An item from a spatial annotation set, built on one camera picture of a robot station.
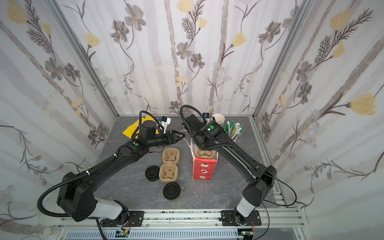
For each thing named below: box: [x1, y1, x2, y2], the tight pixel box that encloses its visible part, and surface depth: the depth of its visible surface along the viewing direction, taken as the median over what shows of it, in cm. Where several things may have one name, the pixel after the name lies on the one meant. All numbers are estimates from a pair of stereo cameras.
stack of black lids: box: [145, 165, 160, 182], surface depth 88 cm
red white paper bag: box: [190, 137, 219, 181], surface depth 74 cm
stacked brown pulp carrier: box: [194, 144, 217, 160], surface depth 74 cm
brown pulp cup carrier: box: [158, 147, 180, 183], surface depth 88 cm
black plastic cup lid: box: [163, 182, 181, 201], surface depth 73 cm
